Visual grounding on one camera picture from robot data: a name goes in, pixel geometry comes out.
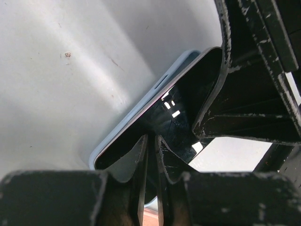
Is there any pink phone case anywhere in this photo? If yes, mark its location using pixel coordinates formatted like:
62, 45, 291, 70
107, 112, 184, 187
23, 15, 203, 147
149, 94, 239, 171
143, 208, 159, 226

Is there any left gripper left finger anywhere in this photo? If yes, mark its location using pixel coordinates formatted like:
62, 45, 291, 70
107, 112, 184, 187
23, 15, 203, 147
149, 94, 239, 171
0, 135, 148, 226

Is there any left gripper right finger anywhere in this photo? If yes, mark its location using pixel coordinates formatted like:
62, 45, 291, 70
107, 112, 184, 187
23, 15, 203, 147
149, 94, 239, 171
155, 136, 301, 226

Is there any blue phone case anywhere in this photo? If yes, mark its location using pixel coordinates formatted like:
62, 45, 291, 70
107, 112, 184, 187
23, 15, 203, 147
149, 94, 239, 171
88, 50, 202, 170

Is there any black phone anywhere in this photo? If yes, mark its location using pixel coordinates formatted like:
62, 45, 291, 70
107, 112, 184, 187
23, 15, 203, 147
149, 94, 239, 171
89, 47, 222, 183

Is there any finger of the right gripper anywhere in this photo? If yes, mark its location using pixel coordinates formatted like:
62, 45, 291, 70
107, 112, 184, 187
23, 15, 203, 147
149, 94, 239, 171
192, 0, 301, 145

